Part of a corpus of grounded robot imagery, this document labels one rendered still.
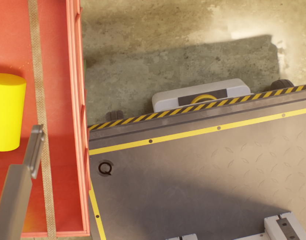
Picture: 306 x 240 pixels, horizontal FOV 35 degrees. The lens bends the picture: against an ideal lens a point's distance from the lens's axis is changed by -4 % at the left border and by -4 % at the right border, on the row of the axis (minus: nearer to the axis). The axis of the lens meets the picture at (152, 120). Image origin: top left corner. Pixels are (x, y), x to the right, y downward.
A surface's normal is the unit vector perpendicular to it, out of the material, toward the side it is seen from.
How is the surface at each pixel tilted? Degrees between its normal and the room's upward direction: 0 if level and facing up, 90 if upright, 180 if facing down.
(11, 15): 0
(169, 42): 0
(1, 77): 90
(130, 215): 0
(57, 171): 90
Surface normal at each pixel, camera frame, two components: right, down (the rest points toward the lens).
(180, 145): 0.09, 0.32
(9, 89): 0.48, 0.36
